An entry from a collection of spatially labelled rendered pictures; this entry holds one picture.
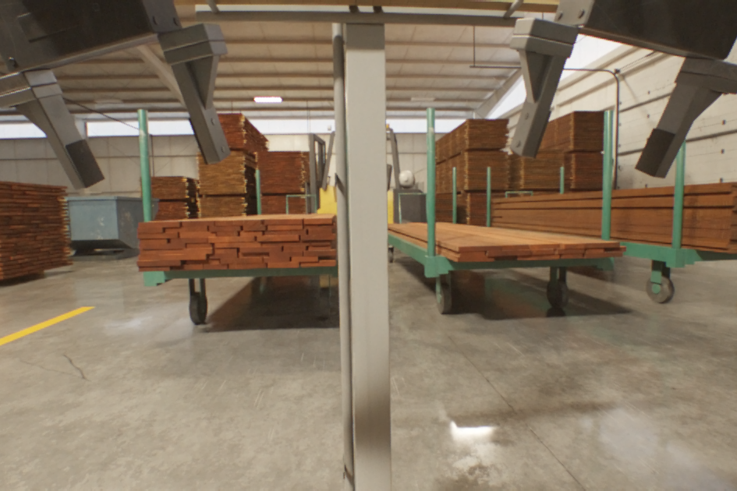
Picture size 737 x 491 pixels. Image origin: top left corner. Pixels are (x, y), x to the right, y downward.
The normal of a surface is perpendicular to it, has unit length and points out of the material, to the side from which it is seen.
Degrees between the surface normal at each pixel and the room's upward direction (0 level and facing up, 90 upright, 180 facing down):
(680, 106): 83
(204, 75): 114
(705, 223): 90
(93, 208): 90
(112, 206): 90
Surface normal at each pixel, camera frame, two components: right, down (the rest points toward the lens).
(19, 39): -0.06, 0.48
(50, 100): 0.98, -0.14
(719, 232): -1.00, 0.03
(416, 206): 0.18, 0.11
